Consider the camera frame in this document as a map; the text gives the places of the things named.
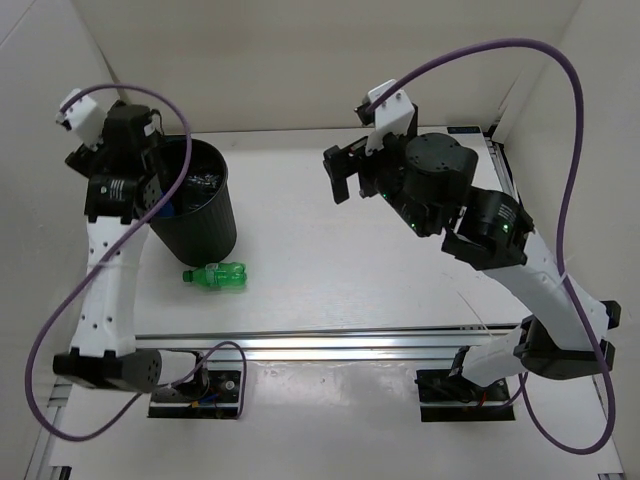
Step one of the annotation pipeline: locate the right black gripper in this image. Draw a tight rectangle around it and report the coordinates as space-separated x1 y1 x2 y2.
324 126 437 239

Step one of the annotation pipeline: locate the clear bottle blue label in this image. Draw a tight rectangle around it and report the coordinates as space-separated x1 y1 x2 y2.
154 197 176 218

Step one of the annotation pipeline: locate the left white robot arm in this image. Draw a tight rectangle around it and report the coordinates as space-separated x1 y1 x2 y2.
53 93 192 393

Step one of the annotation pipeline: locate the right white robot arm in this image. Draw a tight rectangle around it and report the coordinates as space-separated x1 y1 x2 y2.
323 133 620 400

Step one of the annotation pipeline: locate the black plastic bin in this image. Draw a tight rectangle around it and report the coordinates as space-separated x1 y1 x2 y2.
150 139 237 267

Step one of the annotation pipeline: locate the green plastic bottle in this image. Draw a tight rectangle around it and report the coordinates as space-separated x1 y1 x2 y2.
182 262 247 290

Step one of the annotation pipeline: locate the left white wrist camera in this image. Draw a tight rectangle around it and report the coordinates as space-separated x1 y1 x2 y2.
55 95 107 151

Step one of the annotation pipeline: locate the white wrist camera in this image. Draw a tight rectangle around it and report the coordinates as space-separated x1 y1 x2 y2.
55 95 107 151
355 79 416 156

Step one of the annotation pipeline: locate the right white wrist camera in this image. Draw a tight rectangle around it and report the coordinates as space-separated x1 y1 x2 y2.
355 79 416 156

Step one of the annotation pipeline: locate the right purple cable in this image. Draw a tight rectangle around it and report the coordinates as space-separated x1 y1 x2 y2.
367 37 616 455

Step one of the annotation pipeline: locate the purple cable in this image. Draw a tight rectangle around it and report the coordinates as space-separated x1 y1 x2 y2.
24 82 246 442
367 37 616 455

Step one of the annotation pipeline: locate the aluminium frame rail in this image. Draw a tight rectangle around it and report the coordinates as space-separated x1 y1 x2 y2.
137 324 516 362

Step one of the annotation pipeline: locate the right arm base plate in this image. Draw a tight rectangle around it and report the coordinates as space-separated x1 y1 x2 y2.
414 369 515 423

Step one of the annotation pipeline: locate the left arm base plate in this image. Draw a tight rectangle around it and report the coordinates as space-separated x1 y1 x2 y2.
147 369 243 420

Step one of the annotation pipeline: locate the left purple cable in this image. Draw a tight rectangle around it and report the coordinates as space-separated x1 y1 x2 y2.
24 82 246 442

